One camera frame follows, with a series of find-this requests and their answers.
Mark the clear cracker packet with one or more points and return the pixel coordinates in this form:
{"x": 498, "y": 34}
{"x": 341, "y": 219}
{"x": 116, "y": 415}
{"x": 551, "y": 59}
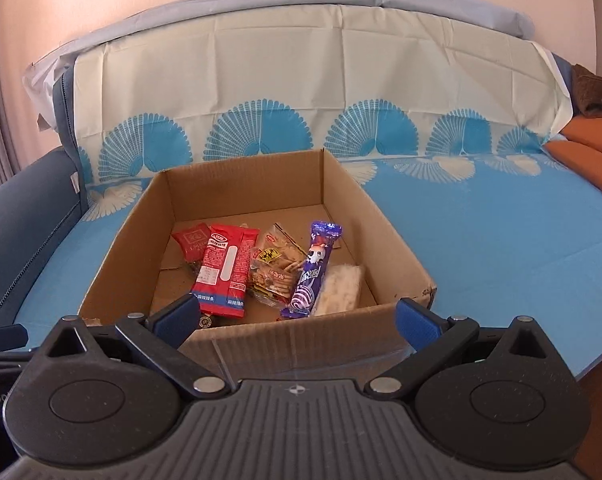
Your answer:
{"x": 273, "y": 270}

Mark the purple candy packet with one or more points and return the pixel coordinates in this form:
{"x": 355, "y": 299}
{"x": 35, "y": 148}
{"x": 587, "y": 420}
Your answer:
{"x": 311, "y": 270}

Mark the dark brown chocolate packet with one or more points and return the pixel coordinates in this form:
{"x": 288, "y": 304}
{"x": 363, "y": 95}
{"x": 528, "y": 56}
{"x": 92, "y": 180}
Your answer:
{"x": 208, "y": 321}

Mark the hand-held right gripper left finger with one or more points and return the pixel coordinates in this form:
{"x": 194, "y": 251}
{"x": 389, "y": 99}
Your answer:
{"x": 176, "y": 320}

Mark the orange cushion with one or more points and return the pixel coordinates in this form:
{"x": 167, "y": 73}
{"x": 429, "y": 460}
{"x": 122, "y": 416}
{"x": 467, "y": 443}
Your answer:
{"x": 593, "y": 132}
{"x": 581, "y": 170}

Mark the brown cardboard box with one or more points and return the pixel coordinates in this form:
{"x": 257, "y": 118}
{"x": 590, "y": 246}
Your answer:
{"x": 291, "y": 342}

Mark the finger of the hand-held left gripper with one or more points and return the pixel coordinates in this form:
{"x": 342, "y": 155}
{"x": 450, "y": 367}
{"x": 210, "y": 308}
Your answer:
{"x": 3, "y": 336}

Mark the white crumpled tissue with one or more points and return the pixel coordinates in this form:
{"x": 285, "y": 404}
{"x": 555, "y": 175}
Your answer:
{"x": 46, "y": 75}

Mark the blue fabric sofa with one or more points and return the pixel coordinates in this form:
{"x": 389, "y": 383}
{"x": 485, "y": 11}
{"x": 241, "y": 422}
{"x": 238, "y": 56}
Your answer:
{"x": 26, "y": 220}

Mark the light blue sheet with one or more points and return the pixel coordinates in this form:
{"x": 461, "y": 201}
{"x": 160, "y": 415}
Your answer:
{"x": 281, "y": 2}

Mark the red spicy strip packet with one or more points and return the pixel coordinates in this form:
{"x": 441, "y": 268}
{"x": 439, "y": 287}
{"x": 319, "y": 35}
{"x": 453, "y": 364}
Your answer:
{"x": 226, "y": 270}

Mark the white nougat packet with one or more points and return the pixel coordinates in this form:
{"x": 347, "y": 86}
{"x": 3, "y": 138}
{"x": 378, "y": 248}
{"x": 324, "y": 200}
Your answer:
{"x": 341, "y": 285}

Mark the blue and cream printed cloth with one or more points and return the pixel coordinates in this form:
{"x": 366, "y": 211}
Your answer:
{"x": 481, "y": 240}

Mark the small red square packet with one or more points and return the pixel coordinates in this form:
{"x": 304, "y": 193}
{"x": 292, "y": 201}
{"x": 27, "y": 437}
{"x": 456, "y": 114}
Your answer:
{"x": 191, "y": 242}

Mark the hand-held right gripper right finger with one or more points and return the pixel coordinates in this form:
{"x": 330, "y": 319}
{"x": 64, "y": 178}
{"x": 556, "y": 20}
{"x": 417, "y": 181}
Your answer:
{"x": 418, "y": 325}

